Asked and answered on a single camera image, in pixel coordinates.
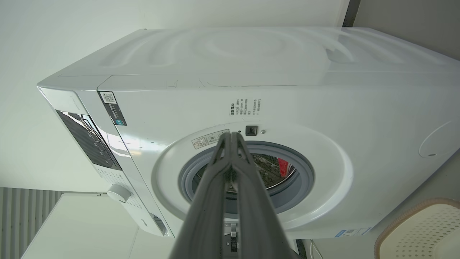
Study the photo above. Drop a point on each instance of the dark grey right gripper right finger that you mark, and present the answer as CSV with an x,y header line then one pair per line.
x,y
257,216

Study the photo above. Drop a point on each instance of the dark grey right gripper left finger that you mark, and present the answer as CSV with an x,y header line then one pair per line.
x,y
205,208

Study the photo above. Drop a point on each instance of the red cloth garment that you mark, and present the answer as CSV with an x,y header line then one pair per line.
x,y
283,167

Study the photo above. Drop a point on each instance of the stainless steel washing machine drum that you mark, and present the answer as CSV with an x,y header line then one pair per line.
x,y
267,172

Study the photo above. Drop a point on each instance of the white washing machine dial knob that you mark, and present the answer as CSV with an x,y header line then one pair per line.
x,y
118,193

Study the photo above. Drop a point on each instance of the black glossy control display panel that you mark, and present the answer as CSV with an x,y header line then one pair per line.
x,y
90,140

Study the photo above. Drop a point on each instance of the beige perforated laundry basket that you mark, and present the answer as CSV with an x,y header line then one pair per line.
x,y
424,233

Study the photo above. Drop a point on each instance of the round white filter access cover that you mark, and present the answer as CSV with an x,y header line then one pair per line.
x,y
442,140

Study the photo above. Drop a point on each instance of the white warning sticker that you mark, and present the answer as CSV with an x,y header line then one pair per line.
x,y
206,140

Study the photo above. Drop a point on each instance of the black door latch socket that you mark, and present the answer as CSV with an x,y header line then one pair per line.
x,y
251,130

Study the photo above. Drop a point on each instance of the blue energy label sticker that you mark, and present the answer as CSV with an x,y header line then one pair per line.
x,y
354,232

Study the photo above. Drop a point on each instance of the black printed text label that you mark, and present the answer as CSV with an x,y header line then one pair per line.
x,y
245,107

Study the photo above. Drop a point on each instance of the white cabinet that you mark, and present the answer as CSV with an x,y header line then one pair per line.
x,y
90,230

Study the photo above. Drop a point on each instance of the white front-load washing machine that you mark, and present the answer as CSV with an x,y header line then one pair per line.
x,y
323,100

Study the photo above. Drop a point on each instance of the dark QR code sticker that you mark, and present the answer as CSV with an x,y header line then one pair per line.
x,y
113,109

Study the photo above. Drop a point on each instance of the grey slatted window blinds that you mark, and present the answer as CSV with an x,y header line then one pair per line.
x,y
21,216

